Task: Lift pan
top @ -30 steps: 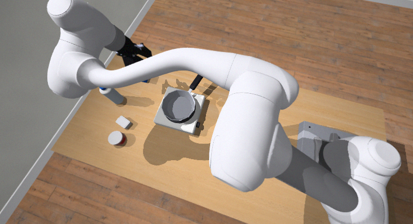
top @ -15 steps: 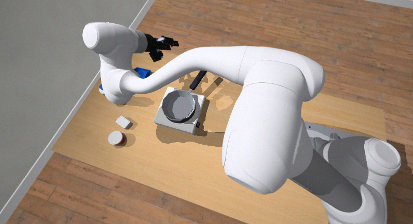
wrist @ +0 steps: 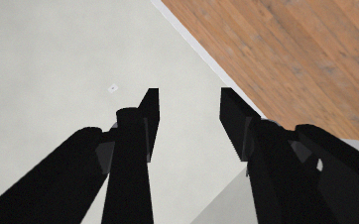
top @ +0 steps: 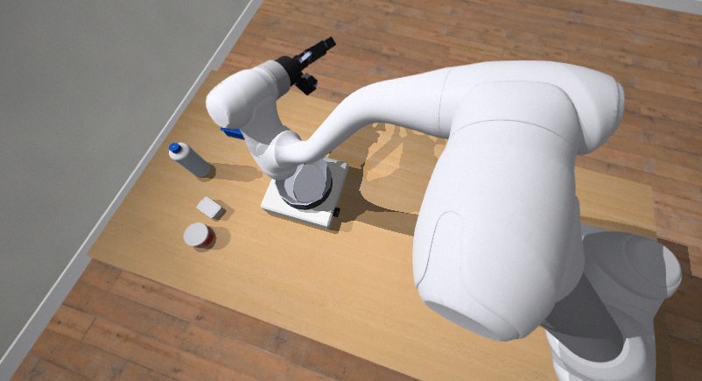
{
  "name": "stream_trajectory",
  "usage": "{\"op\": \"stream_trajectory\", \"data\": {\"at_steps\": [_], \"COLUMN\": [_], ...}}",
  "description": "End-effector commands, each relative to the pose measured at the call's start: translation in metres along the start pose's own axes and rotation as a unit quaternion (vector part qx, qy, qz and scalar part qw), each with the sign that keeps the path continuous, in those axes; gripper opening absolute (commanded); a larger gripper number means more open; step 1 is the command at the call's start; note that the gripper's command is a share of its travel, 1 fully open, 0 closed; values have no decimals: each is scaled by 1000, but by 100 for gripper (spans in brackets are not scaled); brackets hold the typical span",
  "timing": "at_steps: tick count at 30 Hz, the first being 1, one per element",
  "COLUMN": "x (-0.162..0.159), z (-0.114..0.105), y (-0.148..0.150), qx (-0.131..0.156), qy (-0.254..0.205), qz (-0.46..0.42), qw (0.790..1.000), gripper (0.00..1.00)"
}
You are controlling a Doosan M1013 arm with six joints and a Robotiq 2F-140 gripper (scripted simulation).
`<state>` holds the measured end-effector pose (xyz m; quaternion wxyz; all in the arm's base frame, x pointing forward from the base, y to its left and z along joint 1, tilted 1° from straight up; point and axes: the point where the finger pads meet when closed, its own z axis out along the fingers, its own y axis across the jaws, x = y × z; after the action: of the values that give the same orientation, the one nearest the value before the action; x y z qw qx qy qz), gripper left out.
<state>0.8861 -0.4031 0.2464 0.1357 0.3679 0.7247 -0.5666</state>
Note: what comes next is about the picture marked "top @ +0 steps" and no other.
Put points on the blue plastic bin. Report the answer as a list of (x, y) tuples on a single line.
[(233, 134)]

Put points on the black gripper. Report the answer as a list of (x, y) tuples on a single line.
[(294, 65)]

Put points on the grey frying pan with black handle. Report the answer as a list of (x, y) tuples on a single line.
[(308, 184)]

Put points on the white bottle with blue cap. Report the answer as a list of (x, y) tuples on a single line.
[(189, 159)]

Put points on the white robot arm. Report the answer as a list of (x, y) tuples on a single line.
[(498, 236)]

